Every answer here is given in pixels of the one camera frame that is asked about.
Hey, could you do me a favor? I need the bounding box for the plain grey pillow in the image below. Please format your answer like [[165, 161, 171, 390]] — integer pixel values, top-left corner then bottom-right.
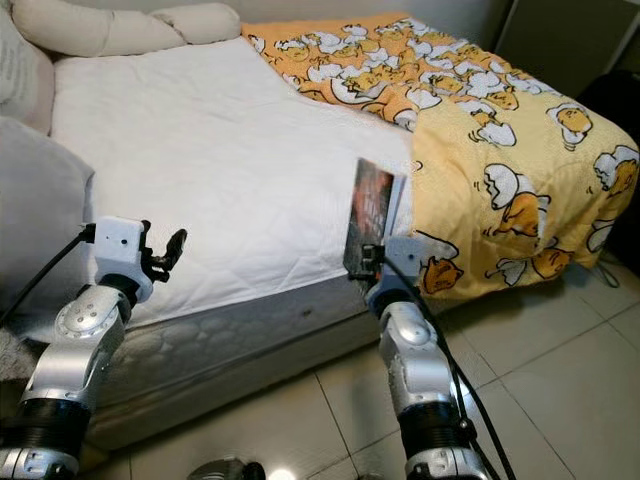
[[0, 118, 96, 311]]

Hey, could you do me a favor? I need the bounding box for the beige long bolster pillow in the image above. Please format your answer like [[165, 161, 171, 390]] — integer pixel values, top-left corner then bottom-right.
[[10, 0, 243, 59]]

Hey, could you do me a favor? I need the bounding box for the silver robot knee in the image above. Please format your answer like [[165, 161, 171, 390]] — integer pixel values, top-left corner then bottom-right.
[[186, 457, 268, 480]]

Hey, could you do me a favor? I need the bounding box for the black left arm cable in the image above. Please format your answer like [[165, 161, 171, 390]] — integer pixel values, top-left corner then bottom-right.
[[0, 225, 97, 326]]

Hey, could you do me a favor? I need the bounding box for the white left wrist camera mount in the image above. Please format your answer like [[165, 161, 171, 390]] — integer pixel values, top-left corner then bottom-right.
[[93, 217, 146, 301]]

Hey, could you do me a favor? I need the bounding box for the grey printed lettered pillow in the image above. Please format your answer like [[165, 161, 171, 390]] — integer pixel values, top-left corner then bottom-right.
[[0, 10, 56, 136]]

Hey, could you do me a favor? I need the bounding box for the yellow cartoon print blanket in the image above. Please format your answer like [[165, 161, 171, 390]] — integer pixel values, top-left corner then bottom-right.
[[240, 12, 640, 301]]

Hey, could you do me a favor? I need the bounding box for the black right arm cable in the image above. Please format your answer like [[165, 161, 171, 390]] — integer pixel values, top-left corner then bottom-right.
[[386, 255, 516, 480]]

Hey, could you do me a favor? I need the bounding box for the grey bed base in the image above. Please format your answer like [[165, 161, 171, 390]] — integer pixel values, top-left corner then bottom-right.
[[85, 310, 381, 451]]

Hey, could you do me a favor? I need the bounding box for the white quilted mattress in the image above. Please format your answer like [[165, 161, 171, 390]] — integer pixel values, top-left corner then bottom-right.
[[50, 38, 416, 401]]

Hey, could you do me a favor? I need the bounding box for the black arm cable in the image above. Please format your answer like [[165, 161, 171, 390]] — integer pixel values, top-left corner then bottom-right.
[[0, 225, 97, 326], [386, 255, 516, 480]]

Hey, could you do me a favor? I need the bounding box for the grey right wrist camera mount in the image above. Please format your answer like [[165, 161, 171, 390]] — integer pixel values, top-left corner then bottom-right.
[[380, 236, 426, 291]]

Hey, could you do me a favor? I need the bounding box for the dark book with red cover art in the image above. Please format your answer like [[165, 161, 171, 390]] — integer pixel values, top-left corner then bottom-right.
[[343, 157, 408, 281]]

